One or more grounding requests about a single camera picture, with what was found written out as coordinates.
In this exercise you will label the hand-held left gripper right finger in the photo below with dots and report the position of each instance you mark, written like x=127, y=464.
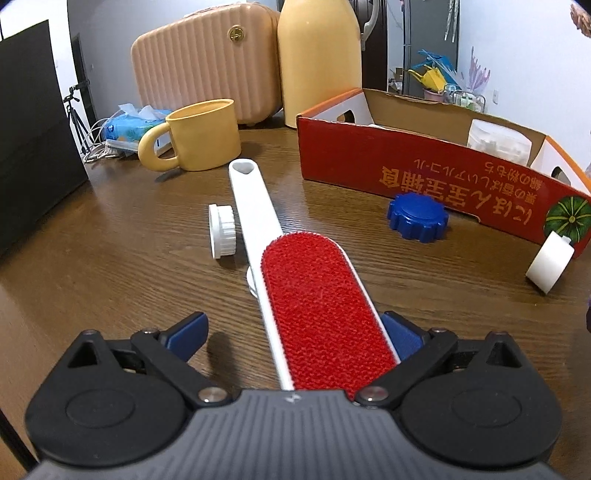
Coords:
x=408, y=339

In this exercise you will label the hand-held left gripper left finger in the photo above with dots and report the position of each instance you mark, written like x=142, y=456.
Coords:
x=188, y=333

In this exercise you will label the white ribbed cap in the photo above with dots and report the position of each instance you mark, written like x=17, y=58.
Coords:
x=221, y=230

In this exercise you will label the blue scalloped cap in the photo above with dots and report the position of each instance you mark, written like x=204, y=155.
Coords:
x=418, y=217

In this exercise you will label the white tape roll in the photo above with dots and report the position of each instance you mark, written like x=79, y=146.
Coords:
x=549, y=263

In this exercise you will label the red cardboard box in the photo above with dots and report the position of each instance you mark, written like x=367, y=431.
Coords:
x=415, y=157

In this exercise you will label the yellow mug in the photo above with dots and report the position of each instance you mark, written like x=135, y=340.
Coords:
x=207, y=134

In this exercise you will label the blue tissue pack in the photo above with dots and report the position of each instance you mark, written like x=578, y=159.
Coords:
x=124, y=129

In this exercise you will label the clear plastic container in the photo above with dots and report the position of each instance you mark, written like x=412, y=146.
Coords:
x=498, y=141

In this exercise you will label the black tripod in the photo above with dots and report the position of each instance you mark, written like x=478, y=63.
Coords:
x=75, y=120

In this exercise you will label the pink bucket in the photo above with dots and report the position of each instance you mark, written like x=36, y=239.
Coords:
x=434, y=95

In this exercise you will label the black board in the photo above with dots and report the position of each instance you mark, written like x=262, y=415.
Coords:
x=32, y=138

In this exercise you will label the yellow watering can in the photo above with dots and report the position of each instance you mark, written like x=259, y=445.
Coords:
x=431, y=78

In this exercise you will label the peach ribbed suitcase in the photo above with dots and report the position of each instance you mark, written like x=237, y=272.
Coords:
x=194, y=60

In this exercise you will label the dark brown entrance door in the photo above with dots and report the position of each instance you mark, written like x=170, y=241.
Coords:
x=392, y=60

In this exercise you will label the yellow thermos jug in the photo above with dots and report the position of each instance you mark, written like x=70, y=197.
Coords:
x=318, y=60

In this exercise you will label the grey refrigerator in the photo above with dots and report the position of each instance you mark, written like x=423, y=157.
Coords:
x=429, y=27

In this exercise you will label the white folded umbrella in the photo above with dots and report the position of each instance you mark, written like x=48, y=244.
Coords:
x=452, y=18

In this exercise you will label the blue folded plastic frame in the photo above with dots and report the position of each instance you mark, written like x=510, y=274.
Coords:
x=443, y=62

